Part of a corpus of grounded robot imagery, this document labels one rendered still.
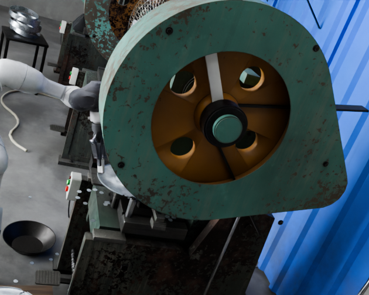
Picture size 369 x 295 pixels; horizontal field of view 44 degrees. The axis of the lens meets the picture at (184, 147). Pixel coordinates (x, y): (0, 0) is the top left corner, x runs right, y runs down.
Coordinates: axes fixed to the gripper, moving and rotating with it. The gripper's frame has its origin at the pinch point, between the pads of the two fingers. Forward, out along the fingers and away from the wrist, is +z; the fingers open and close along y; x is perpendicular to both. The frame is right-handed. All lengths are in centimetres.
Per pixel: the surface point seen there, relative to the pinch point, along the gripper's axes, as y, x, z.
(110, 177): -1.8, 3.9, 5.4
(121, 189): 2.1, 13.0, 8.4
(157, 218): 2.0, 32.1, 18.2
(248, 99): 6, 71, -38
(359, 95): -117, 94, -28
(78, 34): -235, -213, -51
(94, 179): 6.5, 1.4, 4.6
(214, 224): -14, 52, 22
